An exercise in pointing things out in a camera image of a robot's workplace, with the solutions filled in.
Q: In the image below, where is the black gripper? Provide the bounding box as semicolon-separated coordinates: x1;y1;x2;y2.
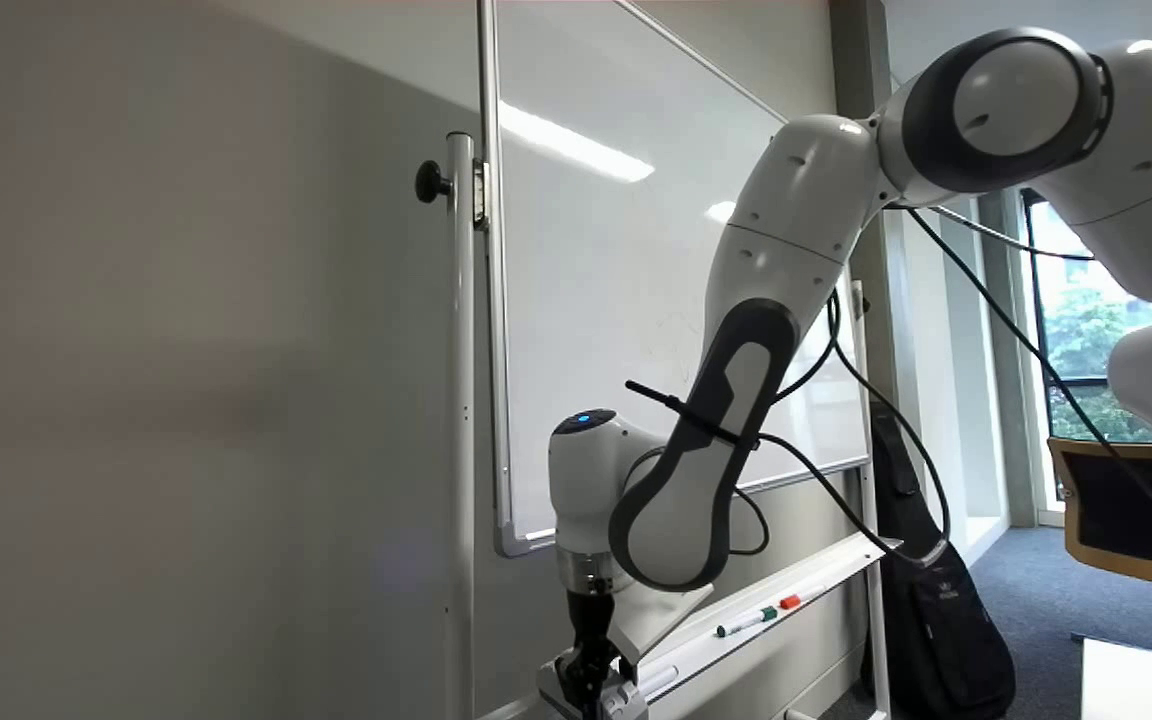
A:
561;590;618;706

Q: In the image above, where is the whiteboard marker tray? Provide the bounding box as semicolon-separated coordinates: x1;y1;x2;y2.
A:
485;527;906;720

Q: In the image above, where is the white table corner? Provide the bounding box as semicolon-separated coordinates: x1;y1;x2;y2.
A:
1079;641;1152;720

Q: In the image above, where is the black guitar bag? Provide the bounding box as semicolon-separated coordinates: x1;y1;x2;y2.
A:
873;409;1015;720

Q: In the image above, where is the black stand knob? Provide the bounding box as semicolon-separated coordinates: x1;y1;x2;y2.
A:
417;159;450;203

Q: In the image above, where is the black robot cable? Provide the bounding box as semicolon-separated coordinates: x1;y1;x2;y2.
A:
618;196;1152;575

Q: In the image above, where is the large whiteboard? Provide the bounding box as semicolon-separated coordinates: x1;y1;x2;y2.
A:
485;0;834;554

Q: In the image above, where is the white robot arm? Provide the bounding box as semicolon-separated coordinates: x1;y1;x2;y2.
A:
542;27;1152;720

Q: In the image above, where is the wooden chair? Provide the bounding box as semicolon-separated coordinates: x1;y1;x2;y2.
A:
1047;439;1152;583

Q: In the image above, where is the grey whiteboard eraser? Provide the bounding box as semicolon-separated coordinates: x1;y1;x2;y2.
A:
539;672;648;720

